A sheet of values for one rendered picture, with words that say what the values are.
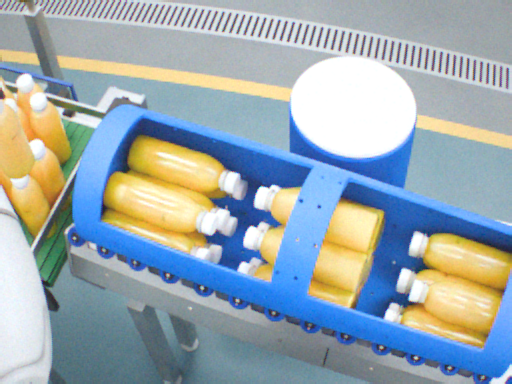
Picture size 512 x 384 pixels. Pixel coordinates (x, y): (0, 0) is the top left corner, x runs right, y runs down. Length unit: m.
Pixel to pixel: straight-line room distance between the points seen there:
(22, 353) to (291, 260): 0.74
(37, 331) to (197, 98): 2.42
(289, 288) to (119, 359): 1.30
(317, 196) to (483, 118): 1.81
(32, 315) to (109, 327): 1.93
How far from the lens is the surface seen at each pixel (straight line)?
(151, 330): 2.11
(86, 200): 1.51
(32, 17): 1.99
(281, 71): 3.17
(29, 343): 0.74
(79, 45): 3.42
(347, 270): 1.42
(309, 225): 1.38
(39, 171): 1.71
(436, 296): 1.42
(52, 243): 1.81
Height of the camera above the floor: 2.43
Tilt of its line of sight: 59 degrees down
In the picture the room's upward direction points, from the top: 5 degrees counter-clockwise
